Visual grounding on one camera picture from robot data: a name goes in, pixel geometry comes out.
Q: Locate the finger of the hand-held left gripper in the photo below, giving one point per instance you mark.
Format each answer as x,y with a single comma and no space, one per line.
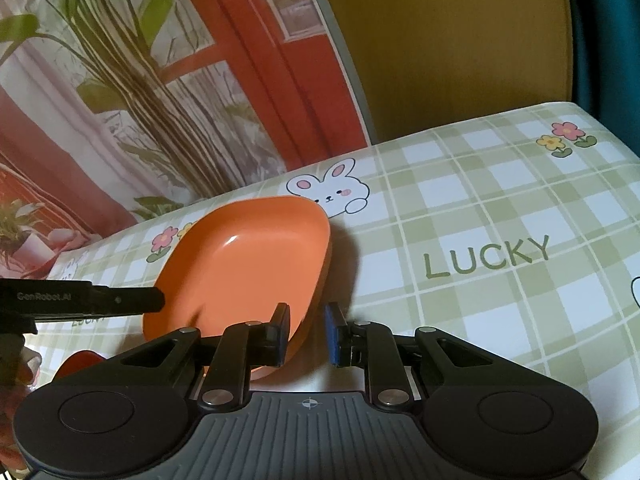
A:
100,299

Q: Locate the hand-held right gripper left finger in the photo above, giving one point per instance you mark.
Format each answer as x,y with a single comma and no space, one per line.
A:
283,332

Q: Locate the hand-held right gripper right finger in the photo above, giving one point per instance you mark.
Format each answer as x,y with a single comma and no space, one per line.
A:
334,332

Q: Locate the orange square plate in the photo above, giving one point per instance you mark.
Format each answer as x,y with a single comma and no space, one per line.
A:
240,260

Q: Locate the red bowl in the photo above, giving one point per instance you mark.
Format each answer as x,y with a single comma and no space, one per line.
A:
80,365

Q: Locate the printed backdrop cloth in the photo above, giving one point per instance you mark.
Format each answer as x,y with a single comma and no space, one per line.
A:
125,110

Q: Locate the wooden panel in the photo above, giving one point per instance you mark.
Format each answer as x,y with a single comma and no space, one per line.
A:
450,40

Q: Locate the teal curtain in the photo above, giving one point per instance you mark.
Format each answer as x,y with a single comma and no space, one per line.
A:
610,35

